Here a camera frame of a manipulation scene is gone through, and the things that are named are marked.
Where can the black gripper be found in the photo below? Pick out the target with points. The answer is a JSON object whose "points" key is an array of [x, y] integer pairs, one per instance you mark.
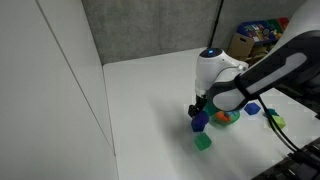
{"points": [[201, 100]]}

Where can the blue cylinder block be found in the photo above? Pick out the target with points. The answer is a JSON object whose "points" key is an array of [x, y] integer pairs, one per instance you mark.
{"points": [[202, 117]]}

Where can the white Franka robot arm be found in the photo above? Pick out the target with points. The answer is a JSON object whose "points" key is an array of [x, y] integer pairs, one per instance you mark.
{"points": [[283, 66]]}

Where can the green bowl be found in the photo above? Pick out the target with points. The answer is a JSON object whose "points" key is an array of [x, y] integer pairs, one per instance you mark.
{"points": [[223, 122]]}

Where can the orange toy piece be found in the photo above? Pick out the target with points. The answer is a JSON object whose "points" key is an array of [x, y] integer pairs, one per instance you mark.
{"points": [[220, 116]]}

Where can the green cube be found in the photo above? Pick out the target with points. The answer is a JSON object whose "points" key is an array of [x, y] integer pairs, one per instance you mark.
{"points": [[202, 141]]}

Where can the light blue toy piece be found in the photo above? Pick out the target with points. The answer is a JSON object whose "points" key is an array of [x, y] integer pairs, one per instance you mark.
{"points": [[234, 115]]}

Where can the bright blue cube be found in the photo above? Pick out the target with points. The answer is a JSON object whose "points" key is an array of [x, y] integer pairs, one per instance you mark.
{"points": [[252, 108]]}

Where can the brown cardboard box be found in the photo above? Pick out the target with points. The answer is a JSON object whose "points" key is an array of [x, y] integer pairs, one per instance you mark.
{"points": [[240, 46]]}

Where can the lime green block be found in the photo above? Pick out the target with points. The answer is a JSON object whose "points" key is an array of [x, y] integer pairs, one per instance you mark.
{"points": [[279, 122]]}

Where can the thin black pole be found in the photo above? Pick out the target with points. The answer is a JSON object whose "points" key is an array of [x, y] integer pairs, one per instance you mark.
{"points": [[215, 25]]}

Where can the colourful toy box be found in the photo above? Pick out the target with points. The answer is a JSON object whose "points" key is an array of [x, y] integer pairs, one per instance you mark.
{"points": [[263, 30]]}

